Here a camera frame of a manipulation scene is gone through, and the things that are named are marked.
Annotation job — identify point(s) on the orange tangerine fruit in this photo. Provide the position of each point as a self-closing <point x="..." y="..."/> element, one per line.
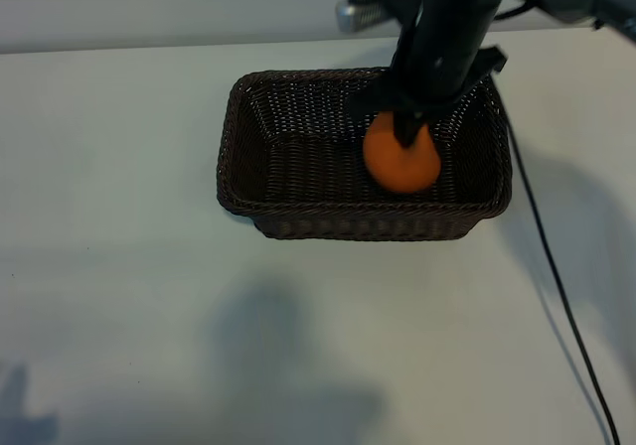
<point x="397" y="172"/>

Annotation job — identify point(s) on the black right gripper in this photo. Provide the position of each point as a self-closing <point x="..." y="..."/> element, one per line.
<point x="437" y="72"/>

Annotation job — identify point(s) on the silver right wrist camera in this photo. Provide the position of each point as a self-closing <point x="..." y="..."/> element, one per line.
<point x="360" y="15"/>

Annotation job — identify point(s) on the dark brown wicker basket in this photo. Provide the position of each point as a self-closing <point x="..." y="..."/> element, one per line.
<point x="298" y="167"/>

